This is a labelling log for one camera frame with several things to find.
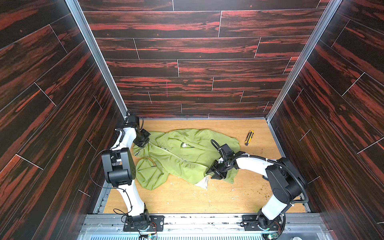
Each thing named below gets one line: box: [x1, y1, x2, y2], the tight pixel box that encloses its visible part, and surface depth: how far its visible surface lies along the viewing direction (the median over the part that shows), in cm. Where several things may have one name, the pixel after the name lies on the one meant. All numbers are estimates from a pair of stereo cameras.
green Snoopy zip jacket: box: [133, 129, 241, 190], surface depth 95 cm
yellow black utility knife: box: [244, 130, 254, 146], surface depth 110 cm
